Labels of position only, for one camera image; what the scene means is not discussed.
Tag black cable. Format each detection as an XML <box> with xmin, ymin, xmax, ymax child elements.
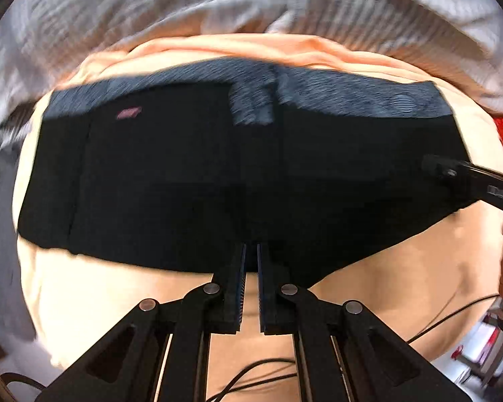
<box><xmin>205</xmin><ymin>358</ymin><xmax>299</xmax><ymax>402</ymax></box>
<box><xmin>406</xmin><ymin>294</ymin><xmax>503</xmax><ymax>344</ymax></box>

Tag black pants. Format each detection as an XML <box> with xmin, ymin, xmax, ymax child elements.
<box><xmin>17</xmin><ymin>79</ymin><xmax>487</xmax><ymax>286</ymax></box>

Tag grey striped duvet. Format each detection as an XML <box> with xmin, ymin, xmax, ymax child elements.
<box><xmin>0</xmin><ymin>0</ymin><xmax>503</xmax><ymax>135</ymax></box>

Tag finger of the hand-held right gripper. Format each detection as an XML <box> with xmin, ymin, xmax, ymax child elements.
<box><xmin>421</xmin><ymin>154</ymin><xmax>472</xmax><ymax>185</ymax></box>

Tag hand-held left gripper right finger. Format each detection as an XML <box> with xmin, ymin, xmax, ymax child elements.
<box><xmin>257</xmin><ymin>242</ymin><xmax>473</xmax><ymax>402</ymax></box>

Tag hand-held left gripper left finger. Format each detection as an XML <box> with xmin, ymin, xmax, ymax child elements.
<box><xmin>46</xmin><ymin>242</ymin><xmax>248</xmax><ymax>402</ymax></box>

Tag peach blanket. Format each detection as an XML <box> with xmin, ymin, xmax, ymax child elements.
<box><xmin>12</xmin><ymin>32</ymin><xmax>503</xmax><ymax>371</ymax></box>

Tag grey buttoned suit jacket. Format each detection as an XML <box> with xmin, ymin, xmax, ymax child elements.
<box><xmin>0</xmin><ymin>153</ymin><xmax>39</xmax><ymax>342</ymax></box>

